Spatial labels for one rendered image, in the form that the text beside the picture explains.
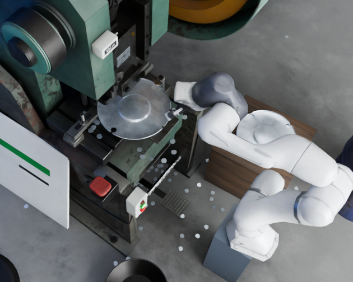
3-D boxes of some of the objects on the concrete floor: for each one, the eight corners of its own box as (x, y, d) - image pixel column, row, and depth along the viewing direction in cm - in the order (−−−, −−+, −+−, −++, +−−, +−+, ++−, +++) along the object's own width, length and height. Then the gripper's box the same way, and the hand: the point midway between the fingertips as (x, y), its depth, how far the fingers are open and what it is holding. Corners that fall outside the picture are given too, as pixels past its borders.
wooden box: (297, 160, 276) (317, 128, 246) (269, 215, 259) (286, 188, 228) (234, 128, 284) (245, 93, 253) (203, 179, 267) (210, 149, 236)
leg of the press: (140, 239, 249) (139, 158, 170) (126, 257, 244) (118, 182, 165) (8, 142, 271) (-46, 30, 193) (-7, 156, 266) (-70, 48, 188)
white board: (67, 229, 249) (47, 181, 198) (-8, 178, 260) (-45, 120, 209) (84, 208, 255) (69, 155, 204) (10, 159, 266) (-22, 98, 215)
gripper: (189, 118, 159) (160, 134, 180) (216, 98, 165) (185, 116, 186) (175, 99, 158) (148, 117, 179) (203, 79, 164) (174, 99, 185)
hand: (171, 114), depth 179 cm, fingers closed
